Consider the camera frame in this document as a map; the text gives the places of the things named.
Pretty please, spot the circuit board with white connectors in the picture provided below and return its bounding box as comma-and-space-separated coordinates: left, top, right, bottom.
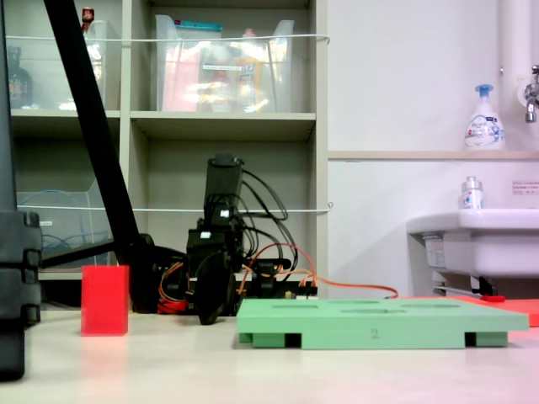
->
286, 279, 319, 300

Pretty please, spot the black arm motor cable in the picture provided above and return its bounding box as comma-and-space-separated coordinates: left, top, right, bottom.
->
235, 169, 291, 222

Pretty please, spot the white blue soap dispenser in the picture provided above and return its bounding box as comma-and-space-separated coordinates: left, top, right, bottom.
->
464, 83, 506, 152

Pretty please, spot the orange spray bottle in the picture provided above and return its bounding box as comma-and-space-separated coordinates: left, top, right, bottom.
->
235, 28, 265, 112

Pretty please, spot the large orange flat block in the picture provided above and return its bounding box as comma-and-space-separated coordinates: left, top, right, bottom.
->
395, 294, 506, 304

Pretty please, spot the metal faucet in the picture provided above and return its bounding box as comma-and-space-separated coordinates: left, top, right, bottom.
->
516, 65, 539, 124

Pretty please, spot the thin orange wire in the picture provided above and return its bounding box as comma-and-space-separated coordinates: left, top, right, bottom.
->
242, 242, 399, 300

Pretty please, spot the small clear bottle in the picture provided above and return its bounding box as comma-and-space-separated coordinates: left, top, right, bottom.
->
460, 175, 484, 210

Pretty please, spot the white sink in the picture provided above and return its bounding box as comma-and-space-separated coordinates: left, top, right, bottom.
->
406, 208, 539, 279

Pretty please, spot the black tripod leg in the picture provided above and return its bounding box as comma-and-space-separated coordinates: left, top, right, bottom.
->
0, 0, 43, 382
40, 0, 159, 315

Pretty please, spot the dark glass bottle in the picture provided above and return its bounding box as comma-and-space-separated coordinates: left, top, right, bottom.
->
6, 45, 35, 109

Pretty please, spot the red orange wire bundle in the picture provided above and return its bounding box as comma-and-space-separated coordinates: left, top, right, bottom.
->
157, 260, 189, 315

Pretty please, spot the clear bin with blue cables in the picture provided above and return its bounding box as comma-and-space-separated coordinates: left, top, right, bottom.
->
16, 191, 115, 270

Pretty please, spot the red printed wall label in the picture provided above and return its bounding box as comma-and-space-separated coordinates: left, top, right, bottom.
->
511, 179, 539, 196

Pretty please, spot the black gripper motor cable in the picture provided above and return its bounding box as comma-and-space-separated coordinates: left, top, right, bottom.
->
235, 225, 298, 271

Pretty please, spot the green shape sorting board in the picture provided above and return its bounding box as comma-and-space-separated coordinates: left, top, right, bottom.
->
236, 297, 531, 350

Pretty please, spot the small orange flat block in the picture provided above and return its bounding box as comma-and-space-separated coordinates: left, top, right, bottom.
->
500, 298, 539, 327

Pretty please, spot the large clear storage bin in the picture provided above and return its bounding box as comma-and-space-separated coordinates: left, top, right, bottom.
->
154, 14, 296, 114

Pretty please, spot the red square block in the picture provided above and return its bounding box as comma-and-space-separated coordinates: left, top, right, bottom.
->
80, 264, 131, 337

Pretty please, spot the beige shelf unit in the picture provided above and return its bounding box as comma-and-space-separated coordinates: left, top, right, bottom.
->
0, 0, 329, 298

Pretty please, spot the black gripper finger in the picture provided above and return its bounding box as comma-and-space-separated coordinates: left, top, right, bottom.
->
195, 251, 236, 326

